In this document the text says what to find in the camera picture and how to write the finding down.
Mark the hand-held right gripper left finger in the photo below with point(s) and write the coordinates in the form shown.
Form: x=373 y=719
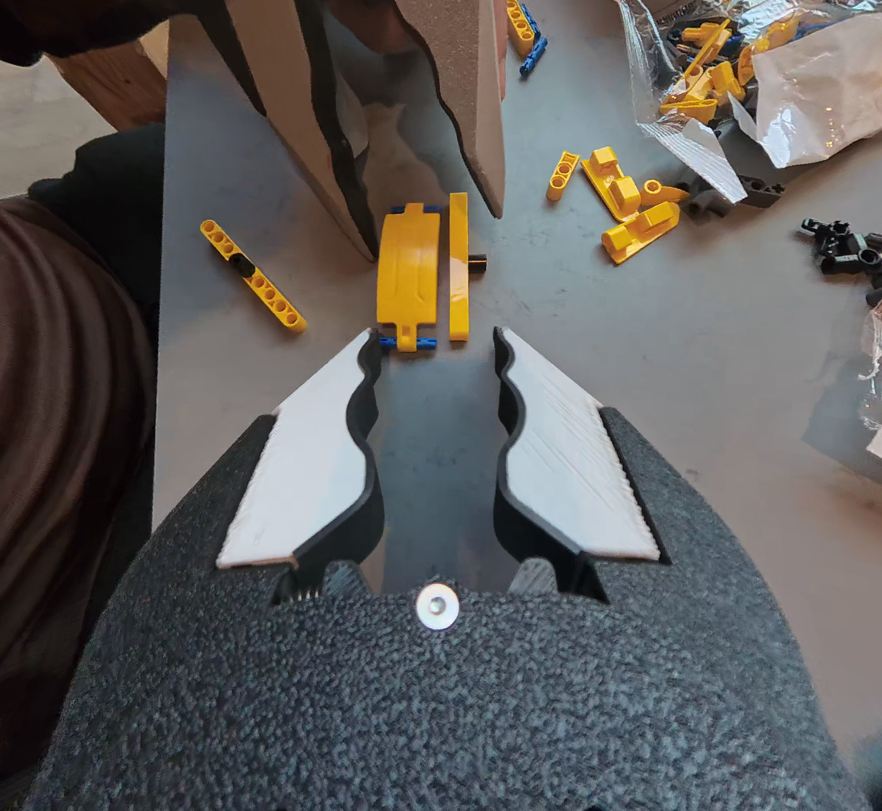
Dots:
x=303 y=466

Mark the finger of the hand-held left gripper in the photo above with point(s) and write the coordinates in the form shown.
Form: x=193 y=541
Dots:
x=448 y=11
x=289 y=101

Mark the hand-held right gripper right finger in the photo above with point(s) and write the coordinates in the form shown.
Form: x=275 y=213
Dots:
x=579 y=473

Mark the yellow curved panel blue pins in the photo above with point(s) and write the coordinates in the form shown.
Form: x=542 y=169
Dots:
x=406 y=273

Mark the yellow holed beam black pin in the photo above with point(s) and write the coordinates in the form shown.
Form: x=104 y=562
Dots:
x=279 y=304
x=458 y=301

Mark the grey desk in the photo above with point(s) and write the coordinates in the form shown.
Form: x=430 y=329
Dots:
x=620 y=356

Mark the wooden desk leg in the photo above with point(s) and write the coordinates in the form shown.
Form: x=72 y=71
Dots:
x=110 y=73

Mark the person's left hand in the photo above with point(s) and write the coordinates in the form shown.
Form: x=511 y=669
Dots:
x=372 y=25

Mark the yellow beam with blue pin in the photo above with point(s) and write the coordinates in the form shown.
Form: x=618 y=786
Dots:
x=518 y=22

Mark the short yellow three-hole beam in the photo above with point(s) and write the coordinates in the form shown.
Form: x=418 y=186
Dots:
x=561 y=175

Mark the person's black trousers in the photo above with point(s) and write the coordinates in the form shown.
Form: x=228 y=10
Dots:
x=103 y=204

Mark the person's brown sweater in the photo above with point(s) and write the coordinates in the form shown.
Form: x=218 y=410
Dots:
x=69 y=446

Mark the small yellow connector piece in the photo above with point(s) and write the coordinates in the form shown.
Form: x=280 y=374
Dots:
x=654 y=193

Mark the dark grey connector piece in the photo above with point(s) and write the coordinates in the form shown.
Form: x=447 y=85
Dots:
x=703 y=206

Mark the clear bag of black parts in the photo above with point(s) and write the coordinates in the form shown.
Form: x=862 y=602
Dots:
x=874 y=370

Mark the pile of black pins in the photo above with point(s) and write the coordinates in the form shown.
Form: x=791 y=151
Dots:
x=840 y=259

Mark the clear bag of yellow parts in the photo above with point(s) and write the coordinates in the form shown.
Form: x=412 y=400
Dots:
x=813 y=87

